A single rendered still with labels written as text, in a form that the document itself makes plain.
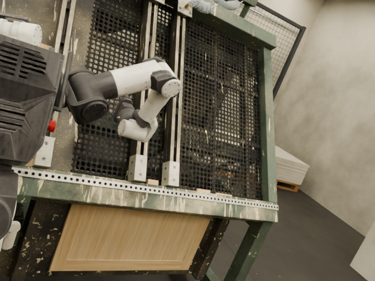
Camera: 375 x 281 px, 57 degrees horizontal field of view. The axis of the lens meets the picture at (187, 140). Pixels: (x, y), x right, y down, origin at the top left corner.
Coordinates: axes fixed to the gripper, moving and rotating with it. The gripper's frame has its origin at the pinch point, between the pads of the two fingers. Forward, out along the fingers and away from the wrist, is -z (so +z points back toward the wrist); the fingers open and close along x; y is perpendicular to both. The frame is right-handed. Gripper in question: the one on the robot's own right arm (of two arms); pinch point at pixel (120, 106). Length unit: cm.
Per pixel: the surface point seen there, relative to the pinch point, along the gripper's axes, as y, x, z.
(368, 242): -357, -91, -21
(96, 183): 2.5, -32.6, 14.1
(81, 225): -6, -70, -1
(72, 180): 13.0, -32.8, 14.0
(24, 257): 18, -87, 5
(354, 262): -357, -121, -19
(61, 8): 28, 24, -39
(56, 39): 28.0, 12.1, -27.7
